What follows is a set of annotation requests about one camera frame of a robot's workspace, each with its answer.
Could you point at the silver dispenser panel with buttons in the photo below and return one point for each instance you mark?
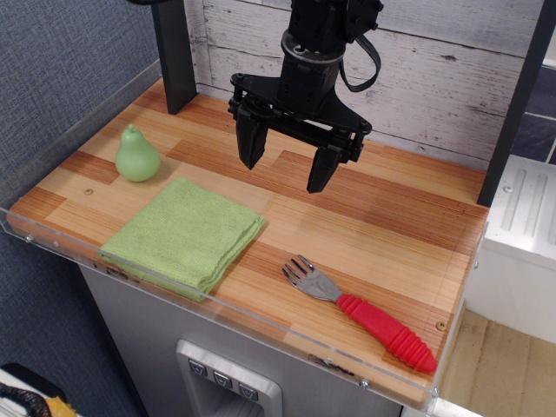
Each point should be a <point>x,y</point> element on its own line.
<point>219,387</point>

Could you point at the clear acrylic table guard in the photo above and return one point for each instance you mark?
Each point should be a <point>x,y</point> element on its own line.
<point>396,228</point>

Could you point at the red handled metal fork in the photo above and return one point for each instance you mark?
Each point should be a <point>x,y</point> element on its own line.
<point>396,337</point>

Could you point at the dark right vertical post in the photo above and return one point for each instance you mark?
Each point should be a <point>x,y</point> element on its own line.
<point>535,56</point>

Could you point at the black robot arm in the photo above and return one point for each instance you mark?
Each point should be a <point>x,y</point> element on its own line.
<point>350,20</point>

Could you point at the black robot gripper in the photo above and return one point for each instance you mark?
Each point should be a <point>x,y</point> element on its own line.
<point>300,103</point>

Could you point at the white toy sink counter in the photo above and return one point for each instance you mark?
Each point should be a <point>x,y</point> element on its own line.
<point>512,280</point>

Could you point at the green folded cloth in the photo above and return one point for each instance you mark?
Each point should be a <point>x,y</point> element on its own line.
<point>184,239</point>

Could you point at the silver toy fridge cabinet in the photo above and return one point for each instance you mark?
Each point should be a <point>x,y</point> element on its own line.
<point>146,322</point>

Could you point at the green plastic pear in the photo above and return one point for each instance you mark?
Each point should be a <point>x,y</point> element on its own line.
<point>137,160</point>

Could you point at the dark vertical post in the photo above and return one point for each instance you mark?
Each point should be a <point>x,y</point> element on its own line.
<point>535,56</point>
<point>172,38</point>

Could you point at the black and yellow object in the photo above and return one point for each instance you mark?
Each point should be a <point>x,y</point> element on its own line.
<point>26,393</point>

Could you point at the dark left vertical post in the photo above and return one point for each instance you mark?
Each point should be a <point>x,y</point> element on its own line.
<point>172,38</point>

